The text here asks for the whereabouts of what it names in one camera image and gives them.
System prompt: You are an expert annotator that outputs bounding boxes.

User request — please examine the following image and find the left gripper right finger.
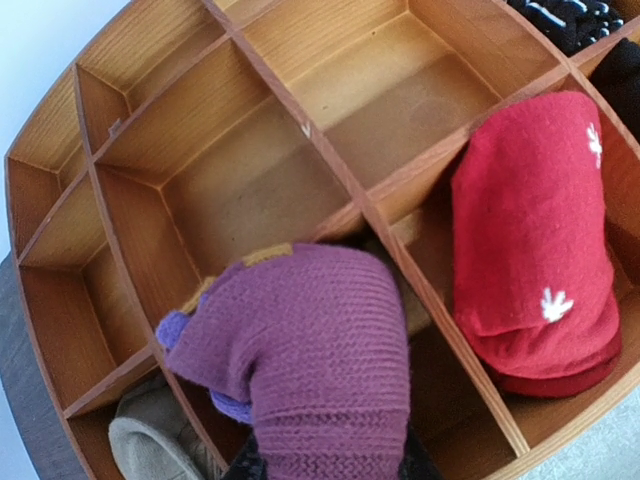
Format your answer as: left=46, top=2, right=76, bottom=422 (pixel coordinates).
left=399, top=429, right=443, bottom=480

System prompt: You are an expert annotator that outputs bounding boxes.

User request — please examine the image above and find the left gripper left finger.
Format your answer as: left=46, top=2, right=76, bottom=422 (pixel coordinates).
left=222, top=433, right=268, bottom=480

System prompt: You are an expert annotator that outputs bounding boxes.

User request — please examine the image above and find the magenta purple ribbed sock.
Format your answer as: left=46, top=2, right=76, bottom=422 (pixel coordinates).
left=156, top=244, right=410, bottom=479

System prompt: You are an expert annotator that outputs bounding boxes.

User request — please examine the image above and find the beige sock in tray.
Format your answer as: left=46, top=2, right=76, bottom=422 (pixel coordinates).
left=108, top=375, right=223, bottom=480

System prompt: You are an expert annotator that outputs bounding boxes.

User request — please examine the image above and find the red rolled sock in tray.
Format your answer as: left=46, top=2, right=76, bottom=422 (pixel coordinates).
left=451, top=91, right=622, bottom=398

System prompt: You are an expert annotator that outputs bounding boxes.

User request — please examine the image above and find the wooden divided organizer tray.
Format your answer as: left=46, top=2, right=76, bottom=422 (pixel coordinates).
left=5, top=1, right=639, bottom=479

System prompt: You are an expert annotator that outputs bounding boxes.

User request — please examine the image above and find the black rolled sock in tray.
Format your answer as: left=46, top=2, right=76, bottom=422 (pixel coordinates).
left=590, top=38, right=639, bottom=140

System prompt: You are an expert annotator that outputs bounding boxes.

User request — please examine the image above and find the black striped sock in tray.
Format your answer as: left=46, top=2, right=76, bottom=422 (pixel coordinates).
left=507, top=0, right=625, bottom=56

